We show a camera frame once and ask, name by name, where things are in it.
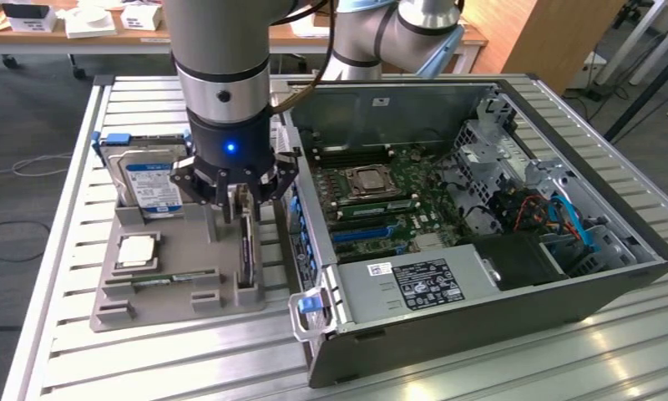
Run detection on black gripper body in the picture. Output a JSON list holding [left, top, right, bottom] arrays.
[[187, 112, 278, 206]]

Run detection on black Nvidia graphics card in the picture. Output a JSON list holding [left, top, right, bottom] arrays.
[[228, 183, 258, 290]]

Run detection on hard disk with blue carrier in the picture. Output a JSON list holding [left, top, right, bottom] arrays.
[[90, 131, 193, 221]]

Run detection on metal CPU socket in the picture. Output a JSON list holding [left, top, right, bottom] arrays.
[[344, 165, 402, 200]]

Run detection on black RAM slot bank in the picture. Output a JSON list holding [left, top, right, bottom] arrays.
[[333, 191, 422, 221], [309, 144, 396, 164]]

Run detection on installed CPU with paste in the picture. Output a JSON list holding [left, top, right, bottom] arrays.
[[356, 169, 389, 192]]

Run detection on installed green RAM stick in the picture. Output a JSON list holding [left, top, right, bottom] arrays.
[[337, 200, 417, 219]]

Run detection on grey parts rack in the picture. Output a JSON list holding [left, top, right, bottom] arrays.
[[90, 165, 268, 334]]

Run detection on loose silver CPU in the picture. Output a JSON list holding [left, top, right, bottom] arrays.
[[115, 236, 158, 267]]

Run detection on loose green RAM stick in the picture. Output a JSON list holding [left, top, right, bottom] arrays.
[[130, 271, 213, 289]]

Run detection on green motherboard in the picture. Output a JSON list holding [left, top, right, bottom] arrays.
[[305, 144, 480, 266]]

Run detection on white paper stack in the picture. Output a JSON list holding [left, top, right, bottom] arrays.
[[288, 18, 334, 39]]

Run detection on grey power supply unit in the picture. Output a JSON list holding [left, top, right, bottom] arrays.
[[336, 244, 501, 326]]

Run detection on wooden desk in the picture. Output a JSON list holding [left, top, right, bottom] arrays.
[[0, 0, 489, 79]]

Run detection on white printed box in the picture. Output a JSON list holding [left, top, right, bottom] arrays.
[[119, 3, 163, 32]]

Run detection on perforated metal drive cage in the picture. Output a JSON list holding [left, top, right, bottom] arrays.
[[449, 119, 536, 210]]

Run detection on white stacked container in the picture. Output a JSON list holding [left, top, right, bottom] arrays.
[[63, 4, 118, 40]]

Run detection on white box with black lid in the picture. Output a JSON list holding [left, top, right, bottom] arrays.
[[2, 3, 57, 33]]

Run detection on black fan shroud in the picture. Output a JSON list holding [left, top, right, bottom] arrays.
[[472, 231, 570, 292]]

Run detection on wooden cabinet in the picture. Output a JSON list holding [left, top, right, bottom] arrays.
[[466, 0, 631, 96]]

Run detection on open black PC case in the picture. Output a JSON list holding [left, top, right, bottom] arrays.
[[260, 77, 668, 389]]

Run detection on white floor box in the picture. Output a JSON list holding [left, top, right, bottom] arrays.
[[565, 50, 610, 91]]

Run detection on metal disk bay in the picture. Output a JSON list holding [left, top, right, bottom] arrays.
[[536, 165, 643, 279]]

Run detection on black slanted pole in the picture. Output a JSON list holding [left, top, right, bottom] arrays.
[[604, 37, 668, 141]]

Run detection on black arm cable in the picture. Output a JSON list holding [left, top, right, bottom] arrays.
[[266, 0, 338, 114]]

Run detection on white floor cable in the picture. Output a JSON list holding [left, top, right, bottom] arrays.
[[0, 150, 74, 176]]

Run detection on black floor cable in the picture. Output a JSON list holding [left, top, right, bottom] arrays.
[[0, 221, 50, 256]]

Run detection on black internal cable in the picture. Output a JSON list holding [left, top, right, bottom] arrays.
[[437, 165, 505, 235]]

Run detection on orange red wires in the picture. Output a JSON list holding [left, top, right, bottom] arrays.
[[509, 195, 558, 235]]

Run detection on blue SATA wire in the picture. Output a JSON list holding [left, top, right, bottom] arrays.
[[549, 194, 597, 255]]

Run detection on white table frame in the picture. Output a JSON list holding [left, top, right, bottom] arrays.
[[592, 0, 668, 120]]

